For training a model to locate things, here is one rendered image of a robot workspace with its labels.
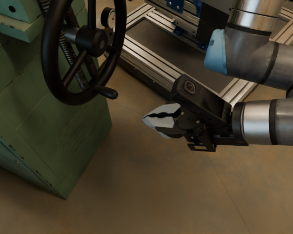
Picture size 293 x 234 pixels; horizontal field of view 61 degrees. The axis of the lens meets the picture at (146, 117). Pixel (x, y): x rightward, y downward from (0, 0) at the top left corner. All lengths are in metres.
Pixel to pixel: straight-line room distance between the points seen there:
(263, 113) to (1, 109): 0.57
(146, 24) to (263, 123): 1.26
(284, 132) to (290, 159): 1.04
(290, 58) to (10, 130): 0.65
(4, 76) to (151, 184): 0.82
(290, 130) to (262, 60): 0.12
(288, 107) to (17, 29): 0.48
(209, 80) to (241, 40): 0.88
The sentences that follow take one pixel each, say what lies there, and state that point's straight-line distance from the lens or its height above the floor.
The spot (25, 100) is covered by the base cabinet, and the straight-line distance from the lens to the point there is 0.74.
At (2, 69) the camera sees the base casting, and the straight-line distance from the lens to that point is 0.65.
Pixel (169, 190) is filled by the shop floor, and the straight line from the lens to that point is 1.22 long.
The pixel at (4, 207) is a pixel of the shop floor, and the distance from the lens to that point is 1.36.
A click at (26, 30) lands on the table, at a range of 0.54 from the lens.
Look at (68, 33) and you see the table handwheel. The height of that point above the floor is 0.82.
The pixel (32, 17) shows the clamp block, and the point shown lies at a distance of 0.54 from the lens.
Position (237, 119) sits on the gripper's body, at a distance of 0.43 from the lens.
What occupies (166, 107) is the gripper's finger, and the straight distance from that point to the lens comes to 0.52.
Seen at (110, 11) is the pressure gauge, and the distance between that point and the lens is 0.85.
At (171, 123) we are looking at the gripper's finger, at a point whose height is 0.76.
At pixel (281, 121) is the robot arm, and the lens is 0.42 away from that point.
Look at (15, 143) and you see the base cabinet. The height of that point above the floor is 0.55.
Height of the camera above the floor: 1.17
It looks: 57 degrees down
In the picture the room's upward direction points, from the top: straight up
